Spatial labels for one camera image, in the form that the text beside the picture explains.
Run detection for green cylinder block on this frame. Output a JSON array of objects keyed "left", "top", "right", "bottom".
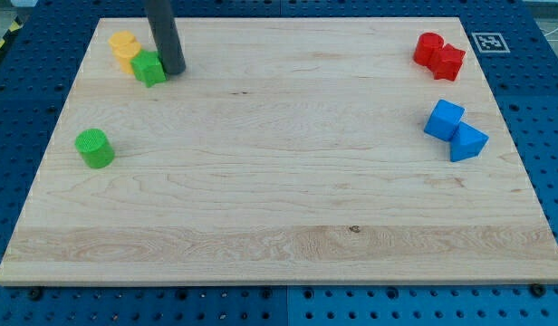
[{"left": 74, "top": 129, "right": 115, "bottom": 168}]

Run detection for white fiducial marker tag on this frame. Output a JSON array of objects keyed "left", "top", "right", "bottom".
[{"left": 472, "top": 32, "right": 510, "bottom": 53}]

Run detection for red cylinder block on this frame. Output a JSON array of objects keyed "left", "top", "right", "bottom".
[{"left": 413, "top": 32, "right": 444, "bottom": 66}]

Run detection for blue triangular prism block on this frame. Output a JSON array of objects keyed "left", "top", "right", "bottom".
[{"left": 450, "top": 122, "right": 489, "bottom": 162}]

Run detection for black bolt front left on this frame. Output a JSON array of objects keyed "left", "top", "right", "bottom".
[{"left": 27, "top": 287, "right": 43, "bottom": 302}]

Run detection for red star block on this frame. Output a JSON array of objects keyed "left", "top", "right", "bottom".
[{"left": 428, "top": 43, "right": 466, "bottom": 82}]

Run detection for yellow block behind star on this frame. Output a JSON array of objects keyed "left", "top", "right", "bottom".
[{"left": 112, "top": 42, "right": 141, "bottom": 74}]

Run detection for black bolt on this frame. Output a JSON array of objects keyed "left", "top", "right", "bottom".
[
  {"left": 27, "top": 287, "right": 43, "bottom": 302},
  {"left": 529, "top": 283, "right": 547, "bottom": 298}
]

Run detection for blue cube block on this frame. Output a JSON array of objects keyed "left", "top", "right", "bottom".
[{"left": 424, "top": 100, "right": 465, "bottom": 141}]

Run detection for black bolt front right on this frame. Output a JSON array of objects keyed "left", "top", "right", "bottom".
[{"left": 529, "top": 283, "right": 547, "bottom": 298}]

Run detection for yellow cylinder block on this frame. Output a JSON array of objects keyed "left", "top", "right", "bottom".
[{"left": 108, "top": 30, "right": 136, "bottom": 51}]

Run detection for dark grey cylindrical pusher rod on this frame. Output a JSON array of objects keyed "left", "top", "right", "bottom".
[{"left": 143, "top": 0, "right": 186, "bottom": 75}]

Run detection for green star block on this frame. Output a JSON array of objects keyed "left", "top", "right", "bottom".
[{"left": 130, "top": 50, "right": 167, "bottom": 88}]

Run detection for light wooden board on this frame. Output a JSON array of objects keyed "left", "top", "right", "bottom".
[{"left": 0, "top": 17, "right": 558, "bottom": 287}]

